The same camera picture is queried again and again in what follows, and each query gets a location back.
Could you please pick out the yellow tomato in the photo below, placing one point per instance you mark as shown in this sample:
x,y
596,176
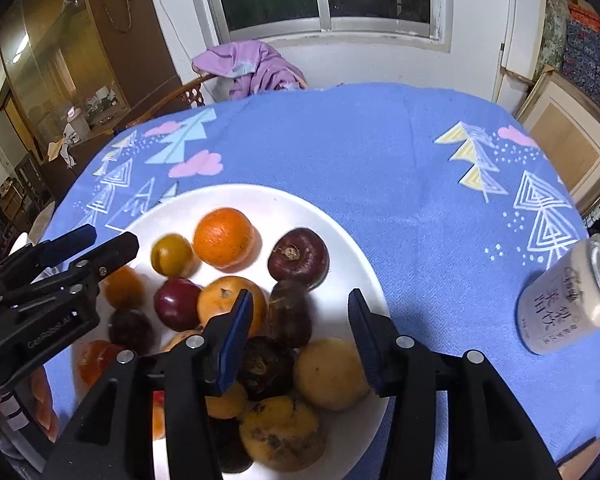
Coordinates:
x,y
170,255

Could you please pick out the dark red plum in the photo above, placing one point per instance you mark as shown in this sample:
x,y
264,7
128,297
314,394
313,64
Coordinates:
x,y
175,305
130,330

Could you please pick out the wooden glass cabinet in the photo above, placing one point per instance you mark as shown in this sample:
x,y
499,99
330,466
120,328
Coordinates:
x,y
130,35

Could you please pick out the blue printed tablecloth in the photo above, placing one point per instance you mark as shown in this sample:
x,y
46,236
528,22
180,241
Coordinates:
x,y
405,185

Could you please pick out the yellow speckled pear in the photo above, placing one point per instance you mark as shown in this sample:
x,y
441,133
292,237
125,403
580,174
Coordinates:
x,y
282,435

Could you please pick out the person's left hand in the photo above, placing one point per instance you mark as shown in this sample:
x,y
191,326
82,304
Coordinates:
x,y
44,405

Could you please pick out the wooden picture frame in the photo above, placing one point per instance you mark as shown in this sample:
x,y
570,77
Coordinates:
x,y
565,135

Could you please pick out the pale tan pear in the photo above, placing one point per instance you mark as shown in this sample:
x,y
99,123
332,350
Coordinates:
x,y
330,375

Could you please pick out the dark wooden chair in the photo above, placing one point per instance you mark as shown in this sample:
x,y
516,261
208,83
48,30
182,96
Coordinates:
x,y
30,175

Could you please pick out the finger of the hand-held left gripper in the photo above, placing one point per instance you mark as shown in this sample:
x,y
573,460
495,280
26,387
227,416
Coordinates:
x,y
70,242
115,252

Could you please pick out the purple cloth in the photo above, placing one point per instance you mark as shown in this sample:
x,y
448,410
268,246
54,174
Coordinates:
x,y
260,67

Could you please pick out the orange tan pear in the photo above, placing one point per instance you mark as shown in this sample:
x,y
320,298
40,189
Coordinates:
x,y
212,302

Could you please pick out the orange mandarin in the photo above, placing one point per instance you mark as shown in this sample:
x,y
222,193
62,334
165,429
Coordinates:
x,y
97,360
224,236

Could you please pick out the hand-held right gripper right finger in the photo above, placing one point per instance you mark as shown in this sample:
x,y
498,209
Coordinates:
x,y
365,345

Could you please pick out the mottled green panel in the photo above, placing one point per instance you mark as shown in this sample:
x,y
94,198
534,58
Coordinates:
x,y
555,35

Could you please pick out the white plate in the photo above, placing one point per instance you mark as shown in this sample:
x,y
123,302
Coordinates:
x,y
340,260

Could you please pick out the pile of white containers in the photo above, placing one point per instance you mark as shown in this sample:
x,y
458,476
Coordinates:
x,y
97,105

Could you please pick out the pale drink can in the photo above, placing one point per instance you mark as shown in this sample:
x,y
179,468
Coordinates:
x,y
560,300

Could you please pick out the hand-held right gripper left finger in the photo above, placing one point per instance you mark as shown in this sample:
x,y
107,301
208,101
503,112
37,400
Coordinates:
x,y
237,340

